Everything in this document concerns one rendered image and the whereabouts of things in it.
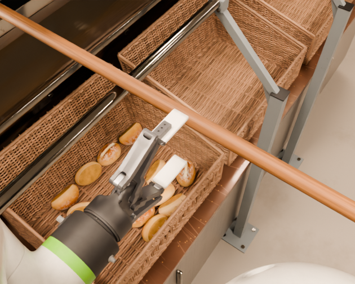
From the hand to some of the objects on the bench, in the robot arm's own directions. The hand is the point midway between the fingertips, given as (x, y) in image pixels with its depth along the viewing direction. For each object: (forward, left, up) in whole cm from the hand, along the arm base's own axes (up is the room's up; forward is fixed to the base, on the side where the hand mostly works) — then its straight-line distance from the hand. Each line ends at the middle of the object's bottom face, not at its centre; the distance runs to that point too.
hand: (177, 142), depth 73 cm
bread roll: (+8, +39, -61) cm, 73 cm away
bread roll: (-2, +42, -61) cm, 74 cm away
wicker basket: (+128, +23, -62) cm, 144 cm away
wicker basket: (+7, +29, -62) cm, 69 cm away
